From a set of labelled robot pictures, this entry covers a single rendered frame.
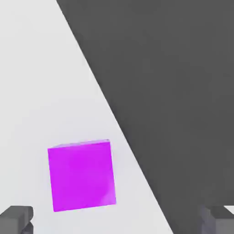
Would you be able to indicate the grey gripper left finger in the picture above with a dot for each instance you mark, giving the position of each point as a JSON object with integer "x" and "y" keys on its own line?
{"x": 15, "y": 218}

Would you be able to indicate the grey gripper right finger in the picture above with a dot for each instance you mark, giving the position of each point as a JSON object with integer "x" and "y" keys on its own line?
{"x": 218, "y": 222}

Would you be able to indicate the small magenta cube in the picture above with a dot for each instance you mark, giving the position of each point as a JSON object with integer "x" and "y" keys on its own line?
{"x": 81, "y": 176}

